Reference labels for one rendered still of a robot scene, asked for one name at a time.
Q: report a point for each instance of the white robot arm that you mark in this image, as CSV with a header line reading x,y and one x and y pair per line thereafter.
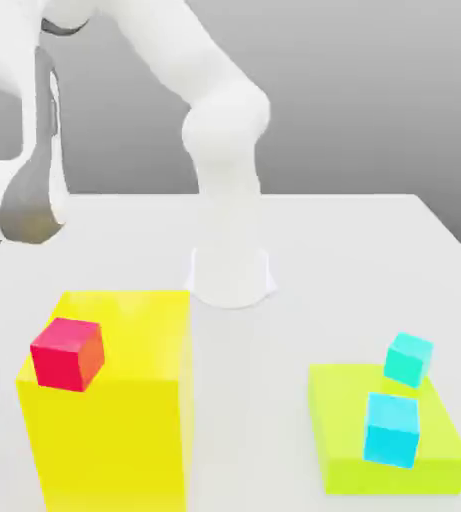
x,y
226,132

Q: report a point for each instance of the small red cube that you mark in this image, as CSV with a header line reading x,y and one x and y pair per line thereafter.
x,y
60,360

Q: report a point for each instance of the small turquoise cube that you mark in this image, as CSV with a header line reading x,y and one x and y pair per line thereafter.
x,y
408,360

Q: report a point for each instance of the large yellow box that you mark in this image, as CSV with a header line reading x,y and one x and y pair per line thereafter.
x,y
126,420

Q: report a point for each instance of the large lime green box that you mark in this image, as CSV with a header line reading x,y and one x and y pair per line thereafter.
x,y
342,420

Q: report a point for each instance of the small cyan cube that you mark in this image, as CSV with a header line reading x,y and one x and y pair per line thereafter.
x,y
390,436

